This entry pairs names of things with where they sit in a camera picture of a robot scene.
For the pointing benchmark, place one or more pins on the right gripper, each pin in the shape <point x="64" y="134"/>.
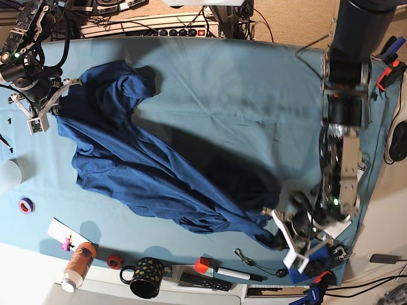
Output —
<point x="41" y="97"/>

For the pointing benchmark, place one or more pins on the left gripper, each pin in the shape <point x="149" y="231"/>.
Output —
<point x="296" y="232"/>

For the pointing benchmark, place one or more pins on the dark blue t-shirt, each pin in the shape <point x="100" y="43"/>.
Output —
<point x="196" y="185"/>

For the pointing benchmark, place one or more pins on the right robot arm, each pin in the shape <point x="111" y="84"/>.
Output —
<point x="22" y="55"/>

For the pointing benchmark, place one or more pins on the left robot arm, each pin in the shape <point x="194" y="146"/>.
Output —
<point x="345" y="78"/>

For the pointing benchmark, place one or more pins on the blue box with knob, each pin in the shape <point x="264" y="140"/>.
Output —
<point x="319" y="262"/>

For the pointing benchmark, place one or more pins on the white paper card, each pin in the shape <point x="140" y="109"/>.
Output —
<point x="336" y="229"/>

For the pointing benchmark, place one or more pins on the blue orange bottom clamp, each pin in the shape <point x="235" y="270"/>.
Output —
<point x="317" y="292"/>

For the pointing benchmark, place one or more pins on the white black marker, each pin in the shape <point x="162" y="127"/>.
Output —
<point x="239" y="275"/>

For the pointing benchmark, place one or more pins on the translucent plastic cup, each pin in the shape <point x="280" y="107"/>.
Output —
<point x="10" y="176"/>

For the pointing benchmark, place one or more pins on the black remote control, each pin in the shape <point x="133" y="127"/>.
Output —
<point x="211" y="283"/>

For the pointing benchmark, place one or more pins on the red cube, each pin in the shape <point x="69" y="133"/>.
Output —
<point x="202" y="265"/>

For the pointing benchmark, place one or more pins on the black adapter block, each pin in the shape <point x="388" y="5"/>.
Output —
<point x="384" y="259"/>

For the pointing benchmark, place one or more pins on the purple tape roll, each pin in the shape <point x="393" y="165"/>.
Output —
<point x="26" y="206"/>

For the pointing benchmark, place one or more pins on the clear blister pack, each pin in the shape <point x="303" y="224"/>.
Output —
<point x="363" y="166"/>

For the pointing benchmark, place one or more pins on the white paper strip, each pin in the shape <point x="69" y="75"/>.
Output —
<point x="63" y="234"/>

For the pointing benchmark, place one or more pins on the black mug yellow dots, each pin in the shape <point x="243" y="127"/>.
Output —
<point x="146" y="278"/>

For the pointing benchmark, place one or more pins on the pink small clip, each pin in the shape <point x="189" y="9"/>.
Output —
<point x="68" y="244"/>

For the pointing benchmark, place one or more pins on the black computer mouse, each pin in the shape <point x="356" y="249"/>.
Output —
<point x="398" y="147"/>

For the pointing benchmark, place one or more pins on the orange plastic bottle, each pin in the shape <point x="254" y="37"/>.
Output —
<point x="75" y="272"/>

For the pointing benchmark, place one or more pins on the red tape roll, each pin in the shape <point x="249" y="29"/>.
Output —
<point x="114" y="262"/>

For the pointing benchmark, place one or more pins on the orange black bar clamp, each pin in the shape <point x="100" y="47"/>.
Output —
<point x="390" y="75"/>

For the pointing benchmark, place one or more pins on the blue spring clamp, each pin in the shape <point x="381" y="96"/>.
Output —
<point x="391" y="47"/>

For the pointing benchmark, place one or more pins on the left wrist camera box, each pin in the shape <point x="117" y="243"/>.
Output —
<point x="294" y="260"/>

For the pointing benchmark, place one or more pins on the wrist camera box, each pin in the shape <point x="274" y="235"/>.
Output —
<point x="37" y="125"/>
<point x="294" y="260"/>

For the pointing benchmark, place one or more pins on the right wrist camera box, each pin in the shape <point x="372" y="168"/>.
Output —
<point x="37" y="125"/>

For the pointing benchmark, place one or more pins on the carabiner with black lanyard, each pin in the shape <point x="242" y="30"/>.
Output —
<point x="279" y="273"/>

